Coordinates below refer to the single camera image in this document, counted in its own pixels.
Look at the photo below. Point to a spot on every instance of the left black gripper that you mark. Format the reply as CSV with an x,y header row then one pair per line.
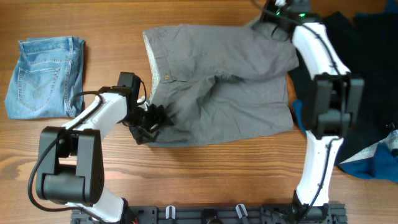
x,y
149,122

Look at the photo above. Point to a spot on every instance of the grey shorts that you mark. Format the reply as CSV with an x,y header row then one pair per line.
x,y
220,83

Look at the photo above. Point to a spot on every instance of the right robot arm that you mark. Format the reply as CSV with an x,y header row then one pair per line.
x,y
328,113

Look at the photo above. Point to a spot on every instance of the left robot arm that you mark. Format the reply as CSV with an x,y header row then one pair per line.
x,y
69,172

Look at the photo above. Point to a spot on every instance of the folded blue denim jeans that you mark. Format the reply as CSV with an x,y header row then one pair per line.
x,y
47,78

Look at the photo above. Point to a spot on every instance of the black garment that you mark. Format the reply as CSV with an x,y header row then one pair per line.
x,y
367,45

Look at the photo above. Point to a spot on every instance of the dark blue garment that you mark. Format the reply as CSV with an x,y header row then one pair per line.
x,y
379,160

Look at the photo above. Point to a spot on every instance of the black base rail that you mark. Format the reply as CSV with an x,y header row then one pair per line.
x,y
265,214

